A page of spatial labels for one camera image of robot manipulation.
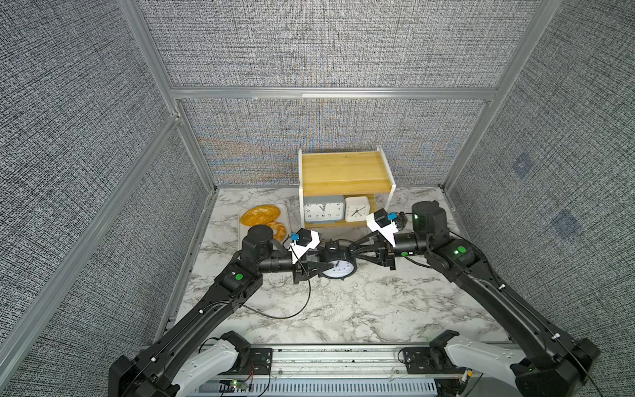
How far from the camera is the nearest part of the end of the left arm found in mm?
580

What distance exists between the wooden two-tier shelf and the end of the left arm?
0.21m

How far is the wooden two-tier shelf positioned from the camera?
2.50 ft
